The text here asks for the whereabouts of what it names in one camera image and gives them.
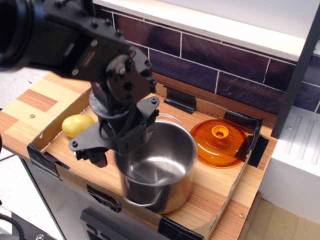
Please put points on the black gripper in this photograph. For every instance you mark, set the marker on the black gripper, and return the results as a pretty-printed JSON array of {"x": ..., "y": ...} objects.
[{"x": 122, "y": 131}]

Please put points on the stainless steel pot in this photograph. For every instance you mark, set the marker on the stainless steel pot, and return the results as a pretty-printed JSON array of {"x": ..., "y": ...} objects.
[{"x": 159, "y": 175}]

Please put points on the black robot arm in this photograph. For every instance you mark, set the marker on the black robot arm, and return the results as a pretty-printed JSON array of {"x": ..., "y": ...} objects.
[{"x": 67, "y": 38}]

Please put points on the yellow potato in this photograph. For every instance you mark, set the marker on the yellow potato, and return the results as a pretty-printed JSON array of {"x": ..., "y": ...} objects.
[{"x": 73, "y": 125}]

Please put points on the black oven control panel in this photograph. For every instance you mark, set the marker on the black oven control panel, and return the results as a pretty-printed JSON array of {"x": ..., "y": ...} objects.
[{"x": 111, "y": 227}]

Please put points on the orange glass lid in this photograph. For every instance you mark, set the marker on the orange glass lid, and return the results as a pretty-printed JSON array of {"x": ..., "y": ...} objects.
[{"x": 220, "y": 144}]

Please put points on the dark brick backsplash panel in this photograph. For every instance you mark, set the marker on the dark brick backsplash panel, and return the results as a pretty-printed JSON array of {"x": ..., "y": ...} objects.
[{"x": 247, "y": 64}]

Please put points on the white dish drainer sink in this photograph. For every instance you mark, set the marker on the white dish drainer sink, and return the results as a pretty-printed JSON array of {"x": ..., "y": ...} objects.
[{"x": 292, "y": 178}]

